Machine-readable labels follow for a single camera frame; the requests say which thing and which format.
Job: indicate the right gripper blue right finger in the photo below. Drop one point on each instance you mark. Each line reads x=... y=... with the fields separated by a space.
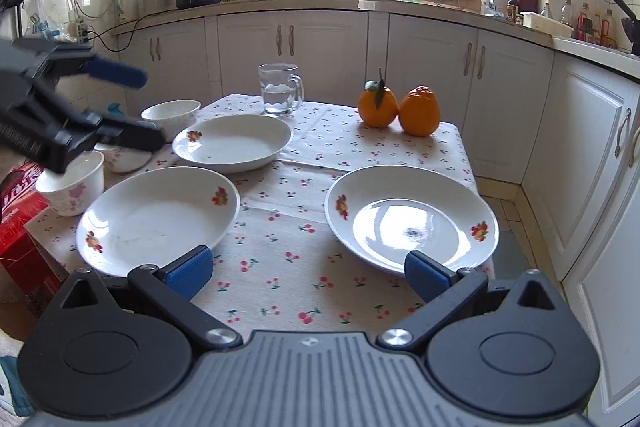
x=448 y=296

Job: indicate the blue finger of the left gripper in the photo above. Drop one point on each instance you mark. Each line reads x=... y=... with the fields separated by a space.
x=91 y=128
x=73 y=59

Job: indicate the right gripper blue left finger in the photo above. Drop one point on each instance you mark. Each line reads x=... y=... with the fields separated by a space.
x=166 y=293

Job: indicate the white floral bowl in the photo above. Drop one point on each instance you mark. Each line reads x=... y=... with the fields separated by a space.
x=173 y=116
x=71 y=193
x=119 y=159

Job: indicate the white plate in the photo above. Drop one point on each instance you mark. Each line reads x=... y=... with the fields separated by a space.
x=156 y=217
x=233 y=144
x=381 y=213

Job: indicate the white kitchen cabinets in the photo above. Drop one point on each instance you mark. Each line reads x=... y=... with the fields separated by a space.
x=557 y=116

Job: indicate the teal thermos jug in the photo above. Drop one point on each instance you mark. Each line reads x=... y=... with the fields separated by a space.
x=114 y=110

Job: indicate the white electric kettle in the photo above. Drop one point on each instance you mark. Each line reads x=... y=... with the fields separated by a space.
x=128 y=10

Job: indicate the cherry print tablecloth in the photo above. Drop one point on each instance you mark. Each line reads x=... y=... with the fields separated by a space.
x=280 y=266

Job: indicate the glass mug with water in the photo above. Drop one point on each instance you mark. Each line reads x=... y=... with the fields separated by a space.
x=281 y=87

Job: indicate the red printed cardboard box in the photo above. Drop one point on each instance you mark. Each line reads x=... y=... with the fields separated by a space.
x=34 y=274

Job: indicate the bumpy orange without leaf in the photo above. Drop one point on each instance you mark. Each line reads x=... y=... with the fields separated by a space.
x=419 y=113

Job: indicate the orange with green leaf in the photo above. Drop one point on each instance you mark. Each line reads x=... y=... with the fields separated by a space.
x=377 y=105

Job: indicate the black wok on stove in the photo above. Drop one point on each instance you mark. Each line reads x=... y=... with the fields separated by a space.
x=631 y=26

